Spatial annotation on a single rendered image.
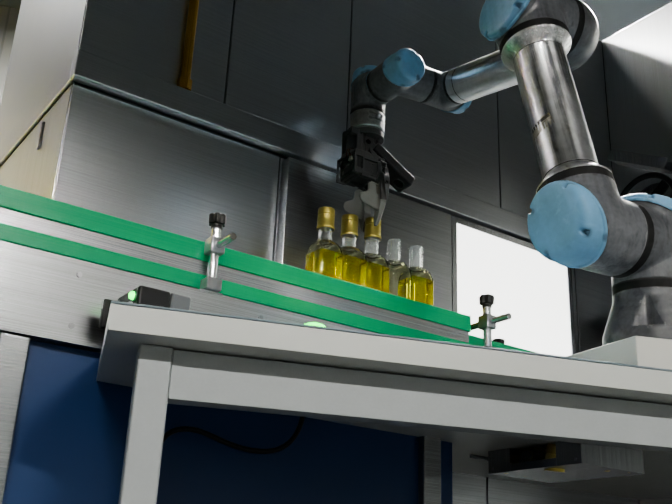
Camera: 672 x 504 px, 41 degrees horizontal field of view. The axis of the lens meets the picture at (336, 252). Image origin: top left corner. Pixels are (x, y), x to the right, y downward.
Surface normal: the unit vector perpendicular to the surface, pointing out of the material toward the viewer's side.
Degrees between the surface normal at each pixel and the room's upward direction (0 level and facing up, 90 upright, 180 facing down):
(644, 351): 90
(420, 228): 90
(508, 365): 90
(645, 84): 90
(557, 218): 100
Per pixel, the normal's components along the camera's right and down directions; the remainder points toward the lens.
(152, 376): 0.29, -0.33
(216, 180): 0.58, -0.27
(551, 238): -0.83, -0.07
